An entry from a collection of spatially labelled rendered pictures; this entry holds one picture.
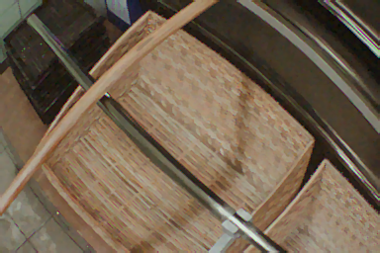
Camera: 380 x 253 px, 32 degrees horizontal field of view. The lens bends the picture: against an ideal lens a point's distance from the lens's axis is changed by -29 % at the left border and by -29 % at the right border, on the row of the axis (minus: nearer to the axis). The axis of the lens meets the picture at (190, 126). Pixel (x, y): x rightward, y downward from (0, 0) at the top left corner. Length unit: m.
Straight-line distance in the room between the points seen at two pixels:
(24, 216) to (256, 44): 1.35
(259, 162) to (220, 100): 0.17
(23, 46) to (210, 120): 0.60
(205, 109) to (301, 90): 0.41
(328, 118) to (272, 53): 0.19
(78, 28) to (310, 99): 0.70
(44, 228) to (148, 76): 0.85
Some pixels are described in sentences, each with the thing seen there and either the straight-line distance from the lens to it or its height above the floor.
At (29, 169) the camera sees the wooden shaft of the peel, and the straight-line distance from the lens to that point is 1.45.
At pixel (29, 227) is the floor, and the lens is 2.77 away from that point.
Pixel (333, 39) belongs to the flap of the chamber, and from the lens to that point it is 1.28.
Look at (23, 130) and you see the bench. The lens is 2.26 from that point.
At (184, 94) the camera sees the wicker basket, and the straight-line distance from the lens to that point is 2.09.
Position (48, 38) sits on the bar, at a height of 1.17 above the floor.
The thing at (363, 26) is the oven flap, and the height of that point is 1.47.
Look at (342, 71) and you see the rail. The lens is 1.20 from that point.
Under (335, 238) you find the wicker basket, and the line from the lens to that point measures 1.92.
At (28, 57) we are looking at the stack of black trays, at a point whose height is 0.83.
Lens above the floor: 2.44
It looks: 60 degrees down
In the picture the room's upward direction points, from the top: 12 degrees counter-clockwise
